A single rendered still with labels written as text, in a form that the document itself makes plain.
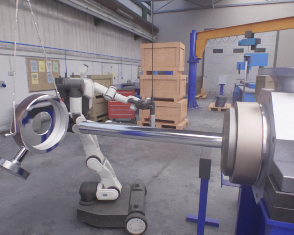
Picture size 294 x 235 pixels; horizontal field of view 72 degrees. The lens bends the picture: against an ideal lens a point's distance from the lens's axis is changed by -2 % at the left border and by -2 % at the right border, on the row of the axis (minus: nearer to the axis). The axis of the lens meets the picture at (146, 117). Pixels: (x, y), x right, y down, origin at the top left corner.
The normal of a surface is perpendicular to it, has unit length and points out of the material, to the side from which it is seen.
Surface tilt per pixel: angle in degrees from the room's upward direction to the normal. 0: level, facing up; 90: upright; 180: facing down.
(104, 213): 0
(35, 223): 0
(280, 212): 90
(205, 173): 90
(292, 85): 105
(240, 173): 113
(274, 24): 90
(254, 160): 93
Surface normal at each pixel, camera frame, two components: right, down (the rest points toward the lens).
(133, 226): 0.01, 0.21
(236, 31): -0.78, 0.13
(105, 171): 0.33, 0.47
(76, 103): 0.41, 0.26
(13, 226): 0.00, -0.98
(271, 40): -0.34, 0.20
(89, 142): 0.05, 0.60
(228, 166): -0.29, 0.57
